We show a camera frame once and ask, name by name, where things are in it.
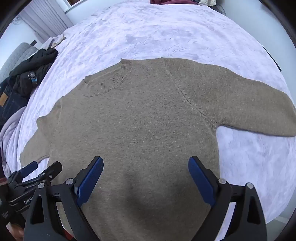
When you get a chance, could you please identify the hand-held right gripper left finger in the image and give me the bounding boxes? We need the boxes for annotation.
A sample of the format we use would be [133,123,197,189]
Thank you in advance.
[24,156,104,241]

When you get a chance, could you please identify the brown knit sweater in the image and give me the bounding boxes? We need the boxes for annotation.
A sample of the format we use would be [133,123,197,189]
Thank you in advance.
[20,57,296,241]

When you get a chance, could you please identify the dark blue jeans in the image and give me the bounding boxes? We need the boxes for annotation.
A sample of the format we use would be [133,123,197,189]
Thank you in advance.
[0,77,29,123]

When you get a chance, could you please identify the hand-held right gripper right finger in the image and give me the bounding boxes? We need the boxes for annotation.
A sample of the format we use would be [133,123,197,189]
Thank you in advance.
[188,156,268,241]

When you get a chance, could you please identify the beige cloth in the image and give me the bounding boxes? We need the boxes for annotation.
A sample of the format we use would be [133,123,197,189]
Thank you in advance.
[51,34,67,49]

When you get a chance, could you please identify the black jacket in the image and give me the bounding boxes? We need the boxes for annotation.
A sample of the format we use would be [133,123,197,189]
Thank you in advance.
[9,48,59,98]

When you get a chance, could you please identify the grey pleated curtain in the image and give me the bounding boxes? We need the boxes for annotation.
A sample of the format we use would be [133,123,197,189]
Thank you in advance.
[17,0,74,43]

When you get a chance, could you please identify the lavender fleece blanket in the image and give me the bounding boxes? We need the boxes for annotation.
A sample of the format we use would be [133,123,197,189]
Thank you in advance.
[0,0,293,241]

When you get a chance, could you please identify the maroon garment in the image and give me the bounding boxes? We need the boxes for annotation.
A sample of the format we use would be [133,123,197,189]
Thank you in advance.
[150,0,197,5]

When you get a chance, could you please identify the grey quilted headboard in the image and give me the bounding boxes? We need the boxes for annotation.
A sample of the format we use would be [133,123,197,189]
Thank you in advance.
[0,42,38,84]

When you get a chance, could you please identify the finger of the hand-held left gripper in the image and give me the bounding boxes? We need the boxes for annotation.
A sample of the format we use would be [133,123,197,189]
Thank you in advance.
[8,161,38,183]
[9,161,63,202]

